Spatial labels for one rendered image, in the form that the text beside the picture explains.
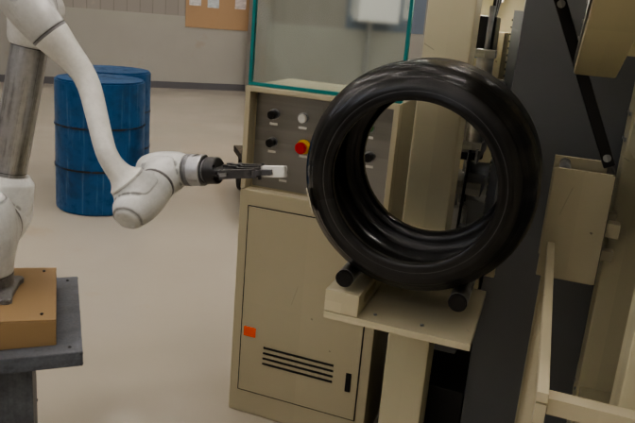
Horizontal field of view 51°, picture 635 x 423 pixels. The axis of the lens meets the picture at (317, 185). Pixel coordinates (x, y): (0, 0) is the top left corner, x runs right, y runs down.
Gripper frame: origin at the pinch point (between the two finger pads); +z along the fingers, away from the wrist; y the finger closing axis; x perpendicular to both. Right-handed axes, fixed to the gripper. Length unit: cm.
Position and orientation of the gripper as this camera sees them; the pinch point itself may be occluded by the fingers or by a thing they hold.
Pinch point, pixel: (274, 171)
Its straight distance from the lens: 176.2
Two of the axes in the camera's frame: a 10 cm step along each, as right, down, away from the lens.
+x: 0.5, 9.8, 2.0
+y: 3.4, -2.1, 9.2
